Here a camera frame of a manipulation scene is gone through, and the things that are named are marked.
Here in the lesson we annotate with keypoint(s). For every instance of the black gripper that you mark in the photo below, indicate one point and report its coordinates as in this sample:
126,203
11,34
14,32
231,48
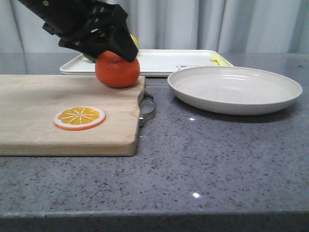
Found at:
87,26

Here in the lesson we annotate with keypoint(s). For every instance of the orange mandarin fruit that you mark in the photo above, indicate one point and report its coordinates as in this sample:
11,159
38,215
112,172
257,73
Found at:
114,71

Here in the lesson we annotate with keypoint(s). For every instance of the white round plate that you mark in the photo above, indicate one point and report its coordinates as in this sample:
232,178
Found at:
234,90

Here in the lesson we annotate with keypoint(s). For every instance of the white rectangular bear tray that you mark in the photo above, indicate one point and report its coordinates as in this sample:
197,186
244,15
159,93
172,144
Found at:
153,62

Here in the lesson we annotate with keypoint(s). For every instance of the dark green lime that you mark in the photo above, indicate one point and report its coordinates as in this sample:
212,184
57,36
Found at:
92,59

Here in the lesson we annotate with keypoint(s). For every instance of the yellow lemon right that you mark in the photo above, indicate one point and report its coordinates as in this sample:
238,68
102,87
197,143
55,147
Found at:
135,40

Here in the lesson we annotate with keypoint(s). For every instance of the orange slice toy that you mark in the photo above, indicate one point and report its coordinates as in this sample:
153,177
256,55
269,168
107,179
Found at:
79,118

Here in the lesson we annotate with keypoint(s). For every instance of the wooden cutting board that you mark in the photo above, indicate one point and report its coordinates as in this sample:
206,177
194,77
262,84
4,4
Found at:
28,104

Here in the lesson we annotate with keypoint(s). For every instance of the yellow plastic fork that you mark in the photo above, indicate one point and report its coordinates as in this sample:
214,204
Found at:
217,60

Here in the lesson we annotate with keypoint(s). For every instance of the yellow plastic utensil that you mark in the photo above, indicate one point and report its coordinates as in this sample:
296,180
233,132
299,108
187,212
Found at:
227,62

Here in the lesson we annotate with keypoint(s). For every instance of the grey curtain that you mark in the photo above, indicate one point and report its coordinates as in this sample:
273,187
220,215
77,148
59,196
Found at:
225,26

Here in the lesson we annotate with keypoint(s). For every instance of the metal cutting board handle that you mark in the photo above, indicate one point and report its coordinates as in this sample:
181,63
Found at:
147,108

